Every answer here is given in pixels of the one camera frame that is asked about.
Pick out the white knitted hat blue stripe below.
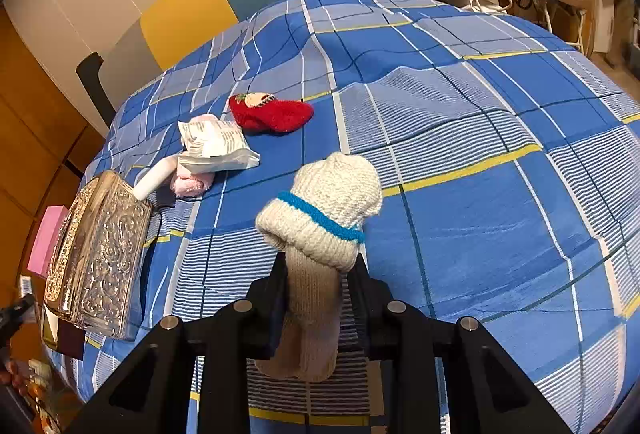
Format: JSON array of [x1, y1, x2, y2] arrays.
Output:
[[252, 151, 384, 383]]

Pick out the white tissue packet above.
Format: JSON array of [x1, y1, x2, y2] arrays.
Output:
[[178, 114, 260, 175]]

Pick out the red knitted sock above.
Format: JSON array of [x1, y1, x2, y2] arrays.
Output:
[[229, 93, 314, 134]]

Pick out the pink towel blue band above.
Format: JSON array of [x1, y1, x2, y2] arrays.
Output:
[[170, 113, 222, 198]]

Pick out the gold metal tray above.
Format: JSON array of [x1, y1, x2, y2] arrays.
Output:
[[40, 305, 85, 360]]

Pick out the pink cardboard box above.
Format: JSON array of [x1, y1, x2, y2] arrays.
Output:
[[27, 206, 68, 278]]

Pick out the wooden wardrobe panels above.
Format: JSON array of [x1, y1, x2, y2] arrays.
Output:
[[1, 10, 104, 305]]

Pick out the white flat card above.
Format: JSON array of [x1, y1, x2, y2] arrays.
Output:
[[132, 154, 178, 201]]

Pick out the blue plaid tablecloth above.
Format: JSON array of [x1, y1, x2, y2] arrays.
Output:
[[46, 0, 640, 434]]

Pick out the black rolled mat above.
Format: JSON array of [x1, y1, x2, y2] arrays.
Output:
[[76, 52, 116, 126]]

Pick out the grey yellow blue sofa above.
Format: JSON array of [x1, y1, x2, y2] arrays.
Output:
[[98, 0, 279, 109]]

